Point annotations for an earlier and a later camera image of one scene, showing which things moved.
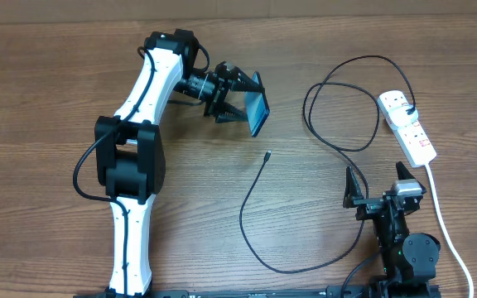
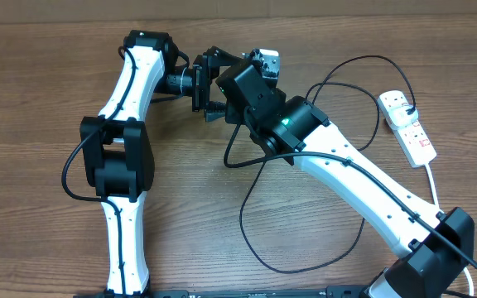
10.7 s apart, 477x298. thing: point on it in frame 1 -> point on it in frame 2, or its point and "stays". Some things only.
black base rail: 336,291 stays
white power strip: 412,139 stays
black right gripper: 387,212 -> 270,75
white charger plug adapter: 398,115 stays
